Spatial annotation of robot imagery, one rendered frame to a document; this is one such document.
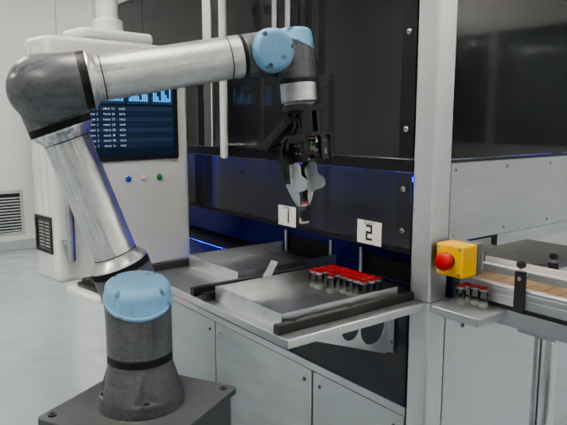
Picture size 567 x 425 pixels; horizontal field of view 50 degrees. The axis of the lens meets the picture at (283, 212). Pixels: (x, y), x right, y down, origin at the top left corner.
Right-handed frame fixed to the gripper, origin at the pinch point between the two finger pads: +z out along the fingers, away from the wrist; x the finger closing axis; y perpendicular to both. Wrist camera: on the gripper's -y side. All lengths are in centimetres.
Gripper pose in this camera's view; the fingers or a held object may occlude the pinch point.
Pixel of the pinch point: (300, 199)
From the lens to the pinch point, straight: 129.8
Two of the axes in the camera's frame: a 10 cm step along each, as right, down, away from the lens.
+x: 7.7, -1.4, 6.3
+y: 6.4, 0.4, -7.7
